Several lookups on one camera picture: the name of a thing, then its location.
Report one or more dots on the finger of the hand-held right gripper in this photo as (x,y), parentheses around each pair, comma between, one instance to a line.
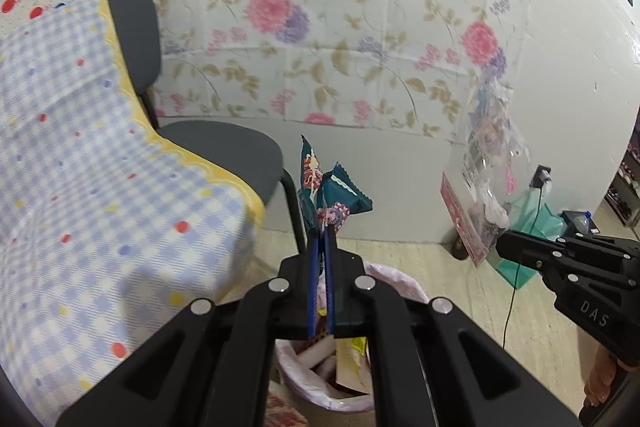
(600,248)
(525,254)

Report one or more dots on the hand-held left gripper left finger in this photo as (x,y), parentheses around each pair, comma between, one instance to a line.
(315,287)

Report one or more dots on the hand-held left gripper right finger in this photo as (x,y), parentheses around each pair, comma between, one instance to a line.
(331,287)

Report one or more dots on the pink lined trash bin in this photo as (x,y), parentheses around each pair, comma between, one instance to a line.
(400,282)

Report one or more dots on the clear package pink label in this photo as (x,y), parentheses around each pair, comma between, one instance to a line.
(465,217)

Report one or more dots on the teal snack wrapper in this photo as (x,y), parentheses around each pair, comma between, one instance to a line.
(345,197)

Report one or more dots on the person's right hand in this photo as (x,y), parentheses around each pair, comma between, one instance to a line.
(601,377)

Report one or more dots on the clear plastic bottle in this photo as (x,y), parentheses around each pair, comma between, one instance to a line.
(585,222)

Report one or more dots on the teal plastic bag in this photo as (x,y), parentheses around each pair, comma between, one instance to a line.
(547,222)

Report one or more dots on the black box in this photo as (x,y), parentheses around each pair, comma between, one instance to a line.
(567,222)

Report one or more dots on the shoe rack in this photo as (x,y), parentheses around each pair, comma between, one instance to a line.
(625,187)

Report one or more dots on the dark round jar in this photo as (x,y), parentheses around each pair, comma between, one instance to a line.
(457,249)

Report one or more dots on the black power adapter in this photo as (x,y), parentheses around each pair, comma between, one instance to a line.
(541,177)

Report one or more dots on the beige paper card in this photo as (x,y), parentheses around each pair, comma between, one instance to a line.
(352,372)

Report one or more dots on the pink printed bag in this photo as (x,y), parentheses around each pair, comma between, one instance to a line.
(285,412)

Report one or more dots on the blue checked cloth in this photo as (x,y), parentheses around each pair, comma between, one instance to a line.
(100,182)

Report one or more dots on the black office chair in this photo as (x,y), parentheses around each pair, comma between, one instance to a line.
(135,37)

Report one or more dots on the floral wall sheet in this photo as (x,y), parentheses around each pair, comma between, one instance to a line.
(300,32)

